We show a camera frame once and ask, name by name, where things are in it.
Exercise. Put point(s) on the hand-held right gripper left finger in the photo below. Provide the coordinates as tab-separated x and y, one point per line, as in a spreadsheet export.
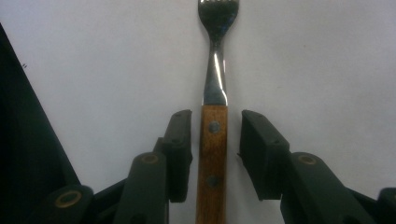
149	186

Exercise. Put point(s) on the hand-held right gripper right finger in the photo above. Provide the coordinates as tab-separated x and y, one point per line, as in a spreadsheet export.
299	186

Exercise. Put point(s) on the white table cover sheet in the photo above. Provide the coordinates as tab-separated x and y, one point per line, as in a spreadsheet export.
109	62

